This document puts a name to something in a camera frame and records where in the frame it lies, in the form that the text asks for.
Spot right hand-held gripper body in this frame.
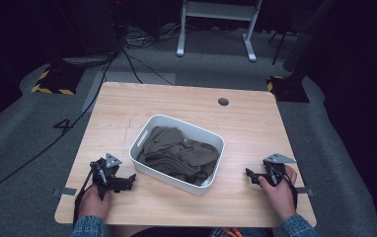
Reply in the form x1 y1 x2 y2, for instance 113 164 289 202
258 152 297 188

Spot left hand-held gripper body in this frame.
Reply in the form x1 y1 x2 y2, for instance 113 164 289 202
89 152 125 200

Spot person's right hand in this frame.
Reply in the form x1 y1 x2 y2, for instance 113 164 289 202
258 164 298 223

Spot person's left hand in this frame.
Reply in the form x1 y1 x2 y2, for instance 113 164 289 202
77 184 113 220

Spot grey tape strip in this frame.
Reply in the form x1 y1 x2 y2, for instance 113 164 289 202
295 186 315 198
52 186 78 198

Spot person's blue jeans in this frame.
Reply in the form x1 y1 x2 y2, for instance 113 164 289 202
208 226 276 237

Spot olive green cloth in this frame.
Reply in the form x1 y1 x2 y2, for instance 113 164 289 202
136 125 220 187

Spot white plastic basket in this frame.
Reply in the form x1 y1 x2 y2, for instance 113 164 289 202
128 114 226 197

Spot black yellow striped base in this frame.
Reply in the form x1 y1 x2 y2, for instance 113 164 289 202
31 65 86 97
265 75 311 104

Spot black pole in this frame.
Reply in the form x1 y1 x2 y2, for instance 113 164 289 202
281 0 339 84

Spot white metal stand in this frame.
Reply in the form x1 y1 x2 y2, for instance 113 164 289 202
175 0 264 63

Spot right hand-held gripper cable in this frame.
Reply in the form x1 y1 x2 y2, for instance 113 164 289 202
274 168 299 210

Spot hand-held gripper cable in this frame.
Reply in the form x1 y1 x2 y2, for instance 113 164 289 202
274 168 299 210
72 162 98 229

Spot left hand-held gripper cable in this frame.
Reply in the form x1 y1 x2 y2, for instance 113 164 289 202
72 162 98 229

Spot orange lanyard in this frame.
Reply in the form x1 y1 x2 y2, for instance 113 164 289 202
221 226 244 237

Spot long black floor cable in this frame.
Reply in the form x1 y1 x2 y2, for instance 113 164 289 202
0 48 120 201

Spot thin black floor cable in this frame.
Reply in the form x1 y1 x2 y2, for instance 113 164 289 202
120 48 175 87

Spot bundle of floor cables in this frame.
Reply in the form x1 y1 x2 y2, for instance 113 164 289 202
122 22 190 51

